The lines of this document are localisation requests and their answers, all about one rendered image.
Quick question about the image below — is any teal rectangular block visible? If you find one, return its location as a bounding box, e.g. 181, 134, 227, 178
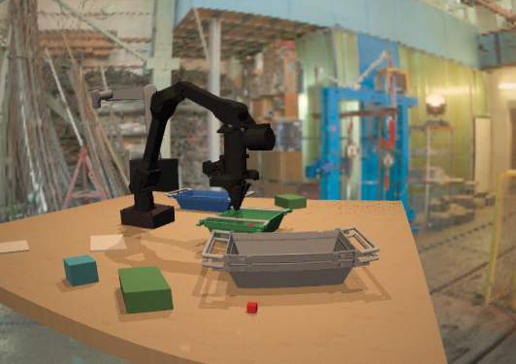
63, 254, 99, 286

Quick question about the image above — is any green rectangular block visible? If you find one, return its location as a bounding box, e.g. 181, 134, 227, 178
117, 266, 174, 314
274, 194, 306, 210

